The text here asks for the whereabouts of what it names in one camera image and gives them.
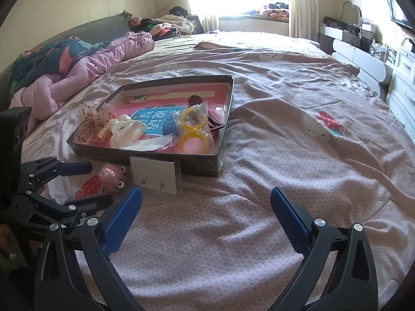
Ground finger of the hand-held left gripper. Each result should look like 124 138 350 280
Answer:
6 194 114 227
21 157 93 190

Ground bag of yellow rings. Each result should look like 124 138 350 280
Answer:
170 101 216 154

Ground clothes on window seat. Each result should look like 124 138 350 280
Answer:
259 3 290 20

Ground cream claw hair clip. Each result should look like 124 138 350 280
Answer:
125 121 148 143

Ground red strawberry hair clip card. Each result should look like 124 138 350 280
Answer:
75 174 112 200

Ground pile of clothes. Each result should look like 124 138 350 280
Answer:
130 6 203 38

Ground white pearl bow hair clip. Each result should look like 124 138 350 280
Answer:
108 114 137 146

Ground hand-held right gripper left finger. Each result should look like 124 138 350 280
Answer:
34 186 145 311

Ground row of cosmetics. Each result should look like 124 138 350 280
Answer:
322 16 398 65

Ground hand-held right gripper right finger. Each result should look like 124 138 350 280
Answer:
269 186 378 311

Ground white sheer curtain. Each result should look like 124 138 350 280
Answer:
185 0 219 34

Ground white drawer cabinet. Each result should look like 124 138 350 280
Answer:
386 45 415 133

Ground dotted lace bow hair tie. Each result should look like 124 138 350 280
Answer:
73 101 119 145

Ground heart-shaped mirror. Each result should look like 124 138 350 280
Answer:
340 1 362 23

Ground blue booklet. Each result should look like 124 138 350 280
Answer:
130 106 190 137

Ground white earring card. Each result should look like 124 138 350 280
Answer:
130 156 178 195

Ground shallow cardboard box pink inside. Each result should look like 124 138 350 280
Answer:
66 74 234 178

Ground wall television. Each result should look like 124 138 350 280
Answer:
386 0 415 31

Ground dark floral quilt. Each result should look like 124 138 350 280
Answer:
10 37 98 88

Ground cream curtain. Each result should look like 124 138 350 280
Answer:
288 0 320 41

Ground pink quilt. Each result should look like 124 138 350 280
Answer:
10 32 155 120

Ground maroon hair clip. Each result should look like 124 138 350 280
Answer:
188 95 227 131

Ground clear plastic bag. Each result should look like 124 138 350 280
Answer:
121 135 177 152

